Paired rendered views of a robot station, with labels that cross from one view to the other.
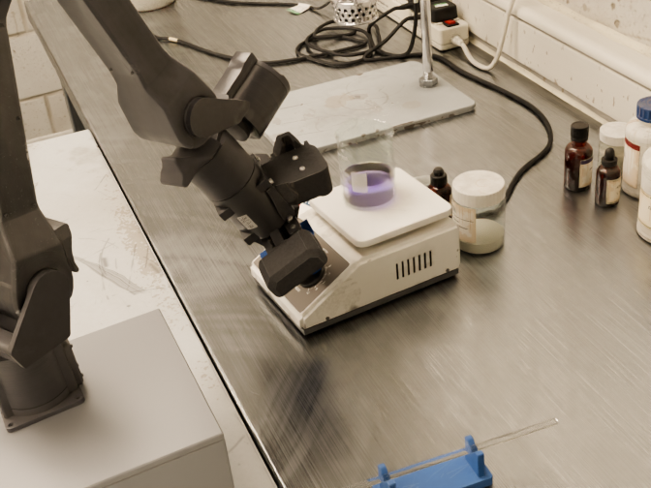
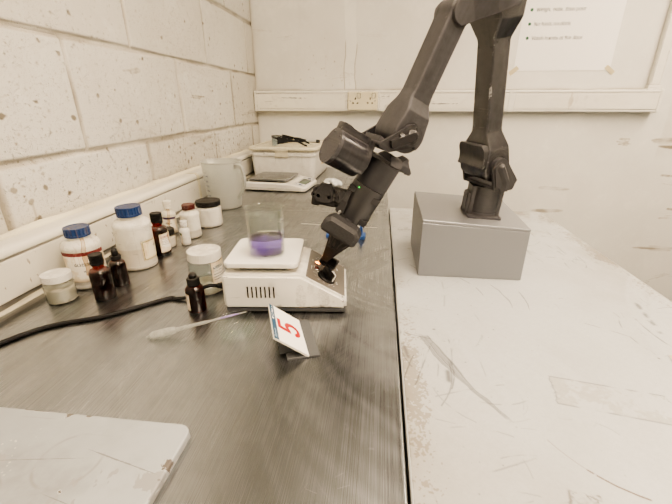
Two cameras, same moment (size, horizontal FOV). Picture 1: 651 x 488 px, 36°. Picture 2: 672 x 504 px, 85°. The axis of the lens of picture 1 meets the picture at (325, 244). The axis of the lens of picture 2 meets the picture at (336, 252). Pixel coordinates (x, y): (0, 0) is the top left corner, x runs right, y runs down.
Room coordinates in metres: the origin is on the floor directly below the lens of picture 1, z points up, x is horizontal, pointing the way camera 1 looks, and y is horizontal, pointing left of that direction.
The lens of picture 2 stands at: (1.43, 0.30, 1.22)
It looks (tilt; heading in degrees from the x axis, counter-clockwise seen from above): 22 degrees down; 206
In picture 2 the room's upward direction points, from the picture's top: straight up
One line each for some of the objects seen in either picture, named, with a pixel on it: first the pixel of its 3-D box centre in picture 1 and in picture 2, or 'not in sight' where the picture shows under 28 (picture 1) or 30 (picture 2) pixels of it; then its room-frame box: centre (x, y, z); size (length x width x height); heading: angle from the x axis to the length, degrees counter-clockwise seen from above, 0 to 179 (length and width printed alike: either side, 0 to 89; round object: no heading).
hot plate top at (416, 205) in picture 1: (379, 205); (267, 252); (0.96, -0.06, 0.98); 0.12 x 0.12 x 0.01; 25
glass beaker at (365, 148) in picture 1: (365, 166); (265, 231); (0.97, -0.05, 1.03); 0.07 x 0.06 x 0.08; 20
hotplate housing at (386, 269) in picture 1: (361, 246); (283, 274); (0.95, -0.04, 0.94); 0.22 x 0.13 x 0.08; 115
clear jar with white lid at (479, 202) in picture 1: (479, 212); (206, 269); (0.99, -0.18, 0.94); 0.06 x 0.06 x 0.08
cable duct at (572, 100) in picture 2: not in sight; (445, 100); (-0.53, -0.06, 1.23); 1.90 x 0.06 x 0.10; 109
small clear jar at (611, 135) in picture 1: (616, 147); (59, 286); (1.13, -0.38, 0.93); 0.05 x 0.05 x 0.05
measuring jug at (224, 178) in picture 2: not in sight; (226, 184); (0.51, -0.54, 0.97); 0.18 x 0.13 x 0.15; 80
